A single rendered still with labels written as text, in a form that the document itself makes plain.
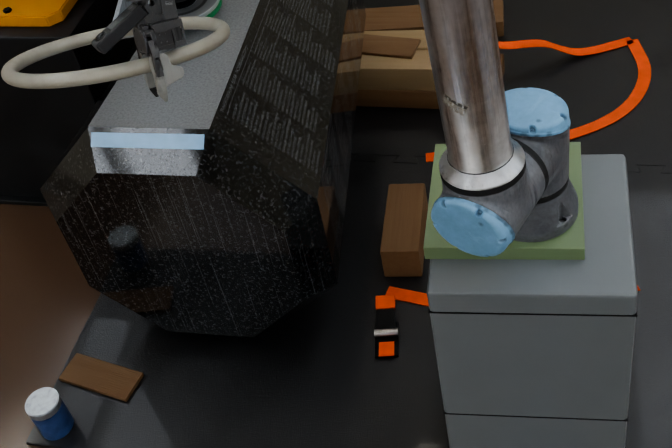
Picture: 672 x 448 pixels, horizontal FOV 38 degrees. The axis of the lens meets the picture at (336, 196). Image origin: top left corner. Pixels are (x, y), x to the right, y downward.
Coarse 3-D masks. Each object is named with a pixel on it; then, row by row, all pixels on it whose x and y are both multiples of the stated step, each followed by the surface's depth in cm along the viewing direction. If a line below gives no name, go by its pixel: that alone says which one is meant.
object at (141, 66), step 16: (192, 16) 224; (96, 32) 227; (128, 32) 229; (224, 32) 204; (48, 48) 220; (64, 48) 224; (192, 48) 193; (208, 48) 196; (16, 64) 208; (128, 64) 187; (144, 64) 187; (176, 64) 192; (16, 80) 193; (32, 80) 190; (48, 80) 188; (64, 80) 187; (80, 80) 186; (96, 80) 186; (112, 80) 187
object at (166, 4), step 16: (128, 0) 183; (144, 0) 184; (160, 0) 185; (160, 16) 186; (176, 16) 187; (144, 32) 184; (160, 32) 186; (176, 32) 187; (144, 48) 186; (160, 48) 187
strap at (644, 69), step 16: (512, 48) 362; (560, 48) 366; (576, 48) 370; (592, 48) 370; (608, 48) 369; (640, 48) 366; (640, 64) 359; (640, 80) 353; (640, 96) 347; (624, 112) 342; (576, 128) 340; (592, 128) 339; (432, 160) 340; (400, 288) 301
